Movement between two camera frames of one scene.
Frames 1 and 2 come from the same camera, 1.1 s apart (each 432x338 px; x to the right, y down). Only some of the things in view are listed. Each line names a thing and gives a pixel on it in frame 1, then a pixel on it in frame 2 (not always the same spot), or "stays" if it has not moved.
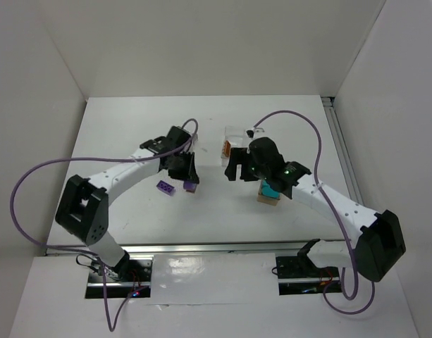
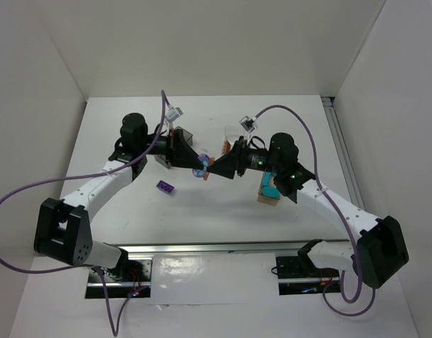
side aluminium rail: x=330 y=105 stays
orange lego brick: x=227 y=148 stays
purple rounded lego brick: x=190 y=186 to x=204 y=159
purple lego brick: x=165 y=188 stays
